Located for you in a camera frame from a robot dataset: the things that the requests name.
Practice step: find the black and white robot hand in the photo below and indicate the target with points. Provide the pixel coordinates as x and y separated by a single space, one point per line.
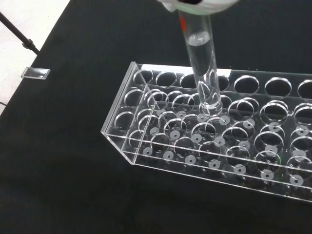
195 6

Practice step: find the clear acrylic test tube rack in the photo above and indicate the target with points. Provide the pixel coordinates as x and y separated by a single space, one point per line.
219 136

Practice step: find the clear acrylic cloth clip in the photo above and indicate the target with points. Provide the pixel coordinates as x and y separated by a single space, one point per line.
36 73

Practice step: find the black tripod leg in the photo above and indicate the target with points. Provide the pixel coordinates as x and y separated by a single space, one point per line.
17 31

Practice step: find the black bench cloth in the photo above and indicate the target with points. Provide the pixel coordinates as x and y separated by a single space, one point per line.
73 170

